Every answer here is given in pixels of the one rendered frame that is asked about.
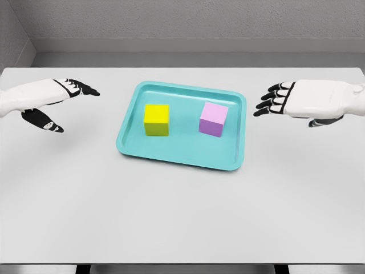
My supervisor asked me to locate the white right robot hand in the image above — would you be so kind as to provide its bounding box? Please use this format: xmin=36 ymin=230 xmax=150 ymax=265
xmin=253 ymin=80 xmax=349 ymax=128

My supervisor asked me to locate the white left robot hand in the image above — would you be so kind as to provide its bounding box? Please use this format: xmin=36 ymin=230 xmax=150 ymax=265
xmin=16 ymin=78 xmax=101 ymax=134

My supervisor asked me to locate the pink cube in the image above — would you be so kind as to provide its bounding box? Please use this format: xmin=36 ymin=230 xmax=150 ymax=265
xmin=198 ymin=100 xmax=229 ymax=138

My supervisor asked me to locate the yellow cube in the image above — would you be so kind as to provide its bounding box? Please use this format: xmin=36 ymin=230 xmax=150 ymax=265
xmin=143 ymin=103 xmax=170 ymax=137

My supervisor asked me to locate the teal plastic tray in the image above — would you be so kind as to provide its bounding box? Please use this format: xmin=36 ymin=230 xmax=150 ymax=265
xmin=115 ymin=80 xmax=248 ymax=172

